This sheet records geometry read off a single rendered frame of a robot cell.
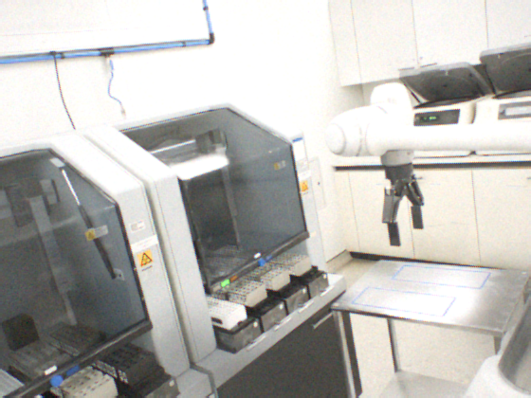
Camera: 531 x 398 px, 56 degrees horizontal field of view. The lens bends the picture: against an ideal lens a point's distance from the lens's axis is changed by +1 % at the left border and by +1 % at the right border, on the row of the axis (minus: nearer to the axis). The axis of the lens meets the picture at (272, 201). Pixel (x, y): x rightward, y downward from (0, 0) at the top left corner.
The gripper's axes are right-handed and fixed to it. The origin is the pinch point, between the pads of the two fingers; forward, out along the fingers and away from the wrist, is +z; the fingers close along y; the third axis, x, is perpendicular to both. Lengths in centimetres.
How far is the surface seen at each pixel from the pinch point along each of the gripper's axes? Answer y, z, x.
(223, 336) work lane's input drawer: -17, 41, 72
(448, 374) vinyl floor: 99, 120, 43
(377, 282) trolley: 37, 38, 37
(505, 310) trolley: 33, 38, -13
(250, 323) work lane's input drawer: -7, 39, 66
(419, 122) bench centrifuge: 222, 3, 104
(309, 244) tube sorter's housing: 44, 27, 75
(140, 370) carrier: -51, 35, 74
